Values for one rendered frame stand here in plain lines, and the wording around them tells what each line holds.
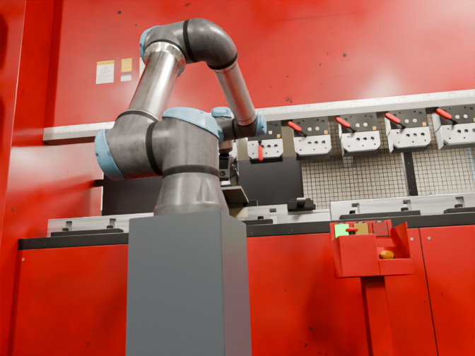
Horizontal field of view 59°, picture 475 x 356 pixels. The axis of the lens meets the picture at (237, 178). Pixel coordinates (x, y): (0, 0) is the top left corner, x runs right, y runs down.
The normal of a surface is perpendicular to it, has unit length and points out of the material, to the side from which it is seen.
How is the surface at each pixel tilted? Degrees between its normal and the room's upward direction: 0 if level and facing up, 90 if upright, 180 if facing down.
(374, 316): 90
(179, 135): 90
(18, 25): 90
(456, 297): 90
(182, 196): 72
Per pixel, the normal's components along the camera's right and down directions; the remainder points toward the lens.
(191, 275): -0.27, -0.24
